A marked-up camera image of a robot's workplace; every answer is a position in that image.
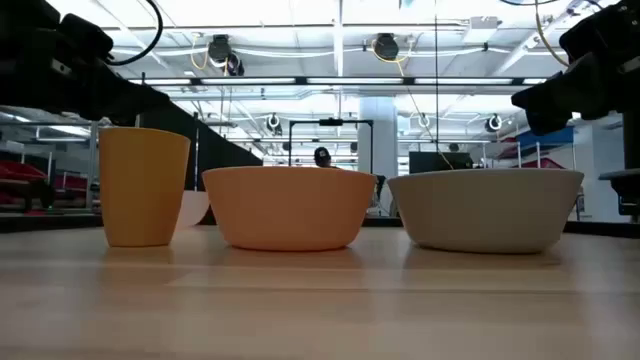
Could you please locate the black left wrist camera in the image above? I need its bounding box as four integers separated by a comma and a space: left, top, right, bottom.
58, 13, 114, 62

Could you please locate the metal shelf rack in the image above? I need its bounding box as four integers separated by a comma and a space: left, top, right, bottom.
34, 119, 101, 211
482, 141, 584, 221

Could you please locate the yellow arm cable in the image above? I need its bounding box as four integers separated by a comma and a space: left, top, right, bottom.
533, 0, 571, 69

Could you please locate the yellow hanging cable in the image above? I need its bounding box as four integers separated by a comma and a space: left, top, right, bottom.
370, 39, 455, 171

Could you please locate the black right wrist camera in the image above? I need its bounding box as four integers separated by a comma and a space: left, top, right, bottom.
558, 0, 640, 64

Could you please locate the black ceiling cord reel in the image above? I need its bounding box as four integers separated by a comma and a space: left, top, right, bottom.
207, 33, 233, 64
373, 32, 401, 62
227, 52, 246, 77

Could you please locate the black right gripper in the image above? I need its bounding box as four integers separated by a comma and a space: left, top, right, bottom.
510, 47, 640, 137

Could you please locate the black metal frame stand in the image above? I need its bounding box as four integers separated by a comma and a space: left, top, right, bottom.
288, 118, 375, 174

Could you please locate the red storage bin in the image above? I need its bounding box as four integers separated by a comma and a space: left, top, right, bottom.
519, 157, 566, 170
0, 159, 49, 184

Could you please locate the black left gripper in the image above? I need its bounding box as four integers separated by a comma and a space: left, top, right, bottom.
0, 47, 171, 126

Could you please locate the thin black vertical pole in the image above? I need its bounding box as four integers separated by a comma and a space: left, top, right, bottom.
433, 0, 440, 153

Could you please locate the black camera cable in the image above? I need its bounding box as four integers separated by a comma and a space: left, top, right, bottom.
106, 0, 165, 67

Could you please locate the black partition panel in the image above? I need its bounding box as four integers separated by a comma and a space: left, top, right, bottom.
139, 99, 264, 222

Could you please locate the blue storage bin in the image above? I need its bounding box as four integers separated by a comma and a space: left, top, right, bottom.
517, 125, 576, 149

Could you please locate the yellow plastic cup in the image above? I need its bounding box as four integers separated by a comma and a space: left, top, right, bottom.
98, 126, 192, 248

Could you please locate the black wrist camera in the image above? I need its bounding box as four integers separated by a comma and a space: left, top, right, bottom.
558, 0, 640, 64
58, 13, 114, 62

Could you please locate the orange plastic bowl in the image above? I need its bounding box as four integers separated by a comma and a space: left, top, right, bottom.
201, 165, 377, 252

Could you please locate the black monitor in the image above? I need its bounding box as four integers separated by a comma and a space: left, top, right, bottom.
408, 151, 474, 175

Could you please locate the white pillar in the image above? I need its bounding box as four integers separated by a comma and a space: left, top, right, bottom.
357, 96, 399, 217

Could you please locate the grey plastic bowl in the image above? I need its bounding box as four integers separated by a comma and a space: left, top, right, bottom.
387, 168, 585, 255

